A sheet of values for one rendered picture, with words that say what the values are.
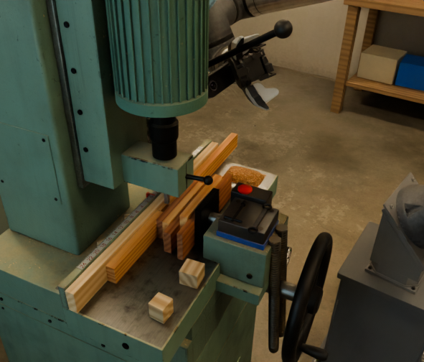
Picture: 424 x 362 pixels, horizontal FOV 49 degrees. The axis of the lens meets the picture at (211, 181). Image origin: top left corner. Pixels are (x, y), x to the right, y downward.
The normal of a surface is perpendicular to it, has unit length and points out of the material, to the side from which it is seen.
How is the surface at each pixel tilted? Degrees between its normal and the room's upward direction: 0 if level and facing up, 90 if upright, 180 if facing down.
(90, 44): 90
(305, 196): 0
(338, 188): 0
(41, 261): 0
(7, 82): 90
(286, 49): 90
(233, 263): 90
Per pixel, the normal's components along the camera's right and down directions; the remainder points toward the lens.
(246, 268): -0.43, 0.50
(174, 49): 0.40, 0.52
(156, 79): 0.01, 0.56
